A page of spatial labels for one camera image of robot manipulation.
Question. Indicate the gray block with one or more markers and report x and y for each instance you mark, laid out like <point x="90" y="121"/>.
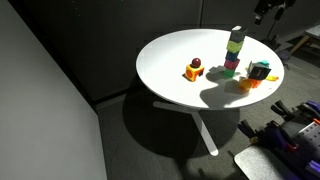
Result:
<point x="237" y="36"/>

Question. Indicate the magenta block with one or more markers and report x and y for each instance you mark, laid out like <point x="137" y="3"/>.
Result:
<point x="231" y="64"/>

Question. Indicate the blue block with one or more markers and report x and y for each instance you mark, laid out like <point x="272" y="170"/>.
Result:
<point x="231" y="56"/>

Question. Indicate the lime green block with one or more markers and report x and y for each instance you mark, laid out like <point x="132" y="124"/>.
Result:
<point x="235" y="46"/>

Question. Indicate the orange cube with holes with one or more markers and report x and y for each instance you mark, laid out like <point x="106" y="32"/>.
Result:
<point x="192" y="72"/>

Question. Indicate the dark red ball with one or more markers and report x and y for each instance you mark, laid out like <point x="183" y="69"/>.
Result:
<point x="196" y="62"/>

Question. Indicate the white table base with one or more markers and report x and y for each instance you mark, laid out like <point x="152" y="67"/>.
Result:
<point x="203" y="130"/>

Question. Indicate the orange fruit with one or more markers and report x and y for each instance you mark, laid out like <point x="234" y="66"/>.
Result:
<point x="245" y="85"/>

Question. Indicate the orange red toy piece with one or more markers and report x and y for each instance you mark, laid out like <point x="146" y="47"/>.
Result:
<point x="255" y="83"/>

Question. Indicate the white cube with teal triangle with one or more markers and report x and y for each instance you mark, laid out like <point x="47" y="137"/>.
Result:
<point x="260" y="71"/>

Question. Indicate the yellow banana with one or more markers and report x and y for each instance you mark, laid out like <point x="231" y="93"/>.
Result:
<point x="272" y="78"/>

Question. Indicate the gray flat plate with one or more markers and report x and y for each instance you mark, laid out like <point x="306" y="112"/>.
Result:
<point x="256" y="163"/>

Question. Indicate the black clamp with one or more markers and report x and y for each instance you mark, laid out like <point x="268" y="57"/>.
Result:
<point x="281" y="110"/>

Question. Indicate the purple clamp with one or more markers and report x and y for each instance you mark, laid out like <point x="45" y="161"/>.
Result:
<point x="311" y="108"/>

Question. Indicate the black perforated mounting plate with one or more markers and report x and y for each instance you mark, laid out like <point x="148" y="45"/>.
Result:
<point x="308" y="138"/>

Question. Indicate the wooden side table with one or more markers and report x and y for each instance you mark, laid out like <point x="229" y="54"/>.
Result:
<point x="313" y="33"/>

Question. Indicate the black camera tripod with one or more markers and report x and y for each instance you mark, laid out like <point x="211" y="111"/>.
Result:
<point x="266" y="6"/>

